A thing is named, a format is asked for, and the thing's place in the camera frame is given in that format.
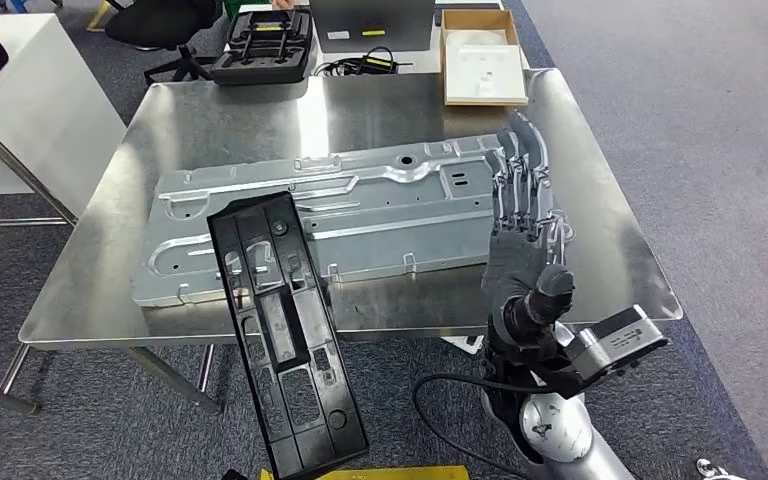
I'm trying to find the black office chair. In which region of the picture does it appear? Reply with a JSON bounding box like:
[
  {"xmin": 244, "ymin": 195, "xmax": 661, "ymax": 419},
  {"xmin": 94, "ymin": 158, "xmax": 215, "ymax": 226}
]
[{"xmin": 104, "ymin": 0, "xmax": 226, "ymax": 85}]

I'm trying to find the black foam tool case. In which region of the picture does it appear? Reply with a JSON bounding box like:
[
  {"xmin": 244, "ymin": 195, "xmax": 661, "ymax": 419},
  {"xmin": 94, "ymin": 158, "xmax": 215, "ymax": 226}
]
[{"xmin": 210, "ymin": 8, "xmax": 314, "ymax": 86}]

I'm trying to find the brown cardboard box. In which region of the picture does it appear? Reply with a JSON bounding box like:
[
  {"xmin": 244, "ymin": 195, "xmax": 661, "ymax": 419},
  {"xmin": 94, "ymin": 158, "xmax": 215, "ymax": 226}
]
[{"xmin": 439, "ymin": 8, "xmax": 530, "ymax": 107}]

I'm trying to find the large grey stamped metal plate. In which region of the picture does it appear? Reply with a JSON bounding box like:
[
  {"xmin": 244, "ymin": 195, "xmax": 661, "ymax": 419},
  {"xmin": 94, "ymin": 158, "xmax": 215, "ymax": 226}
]
[{"xmin": 130, "ymin": 132, "xmax": 574, "ymax": 309}]

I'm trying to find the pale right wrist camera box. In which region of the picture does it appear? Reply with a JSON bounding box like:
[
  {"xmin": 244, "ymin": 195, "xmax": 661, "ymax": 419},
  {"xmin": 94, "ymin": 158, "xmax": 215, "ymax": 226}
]
[{"xmin": 566, "ymin": 304, "xmax": 669, "ymax": 386}]

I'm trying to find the yellow floor tape outline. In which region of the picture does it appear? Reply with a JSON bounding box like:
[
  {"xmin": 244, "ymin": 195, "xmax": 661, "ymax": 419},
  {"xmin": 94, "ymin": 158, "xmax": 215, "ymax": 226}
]
[{"xmin": 258, "ymin": 465, "xmax": 470, "ymax": 480}]

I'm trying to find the grey laptop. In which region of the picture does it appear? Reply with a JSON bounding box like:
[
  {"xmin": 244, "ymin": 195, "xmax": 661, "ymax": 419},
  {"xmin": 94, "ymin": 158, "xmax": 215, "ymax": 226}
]
[{"xmin": 309, "ymin": 0, "xmax": 436, "ymax": 54}]

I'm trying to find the black plastic frame part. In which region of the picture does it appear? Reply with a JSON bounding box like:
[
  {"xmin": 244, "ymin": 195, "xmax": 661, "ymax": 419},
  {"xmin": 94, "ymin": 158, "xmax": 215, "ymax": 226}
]
[{"xmin": 206, "ymin": 190, "xmax": 370, "ymax": 480}]

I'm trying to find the white desk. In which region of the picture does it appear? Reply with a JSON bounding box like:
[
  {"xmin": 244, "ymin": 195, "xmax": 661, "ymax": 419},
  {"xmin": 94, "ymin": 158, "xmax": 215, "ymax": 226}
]
[{"xmin": 0, "ymin": 13, "xmax": 127, "ymax": 230}]

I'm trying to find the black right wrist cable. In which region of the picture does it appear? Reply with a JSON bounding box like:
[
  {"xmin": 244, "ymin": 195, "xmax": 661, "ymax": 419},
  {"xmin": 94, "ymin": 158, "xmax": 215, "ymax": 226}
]
[{"xmin": 412, "ymin": 372, "xmax": 558, "ymax": 478}]

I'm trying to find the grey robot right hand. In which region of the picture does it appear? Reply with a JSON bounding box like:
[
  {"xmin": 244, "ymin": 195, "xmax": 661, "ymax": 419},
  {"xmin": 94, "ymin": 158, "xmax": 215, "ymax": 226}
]
[{"xmin": 481, "ymin": 111, "xmax": 577, "ymax": 331}]

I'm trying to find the stainless steel workbench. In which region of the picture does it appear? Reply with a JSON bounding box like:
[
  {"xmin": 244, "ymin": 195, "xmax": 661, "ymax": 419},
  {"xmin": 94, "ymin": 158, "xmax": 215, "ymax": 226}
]
[{"xmin": 18, "ymin": 66, "xmax": 683, "ymax": 417}]

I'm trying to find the black power adapter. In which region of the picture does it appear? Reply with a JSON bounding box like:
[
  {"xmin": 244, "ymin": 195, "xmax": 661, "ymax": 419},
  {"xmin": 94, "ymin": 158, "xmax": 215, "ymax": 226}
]
[{"xmin": 314, "ymin": 46, "xmax": 415, "ymax": 78}]

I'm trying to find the white flat box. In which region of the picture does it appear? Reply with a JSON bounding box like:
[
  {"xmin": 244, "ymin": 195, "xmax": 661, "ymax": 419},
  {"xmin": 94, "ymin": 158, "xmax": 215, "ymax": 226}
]
[{"xmin": 444, "ymin": 29, "xmax": 528, "ymax": 102}]

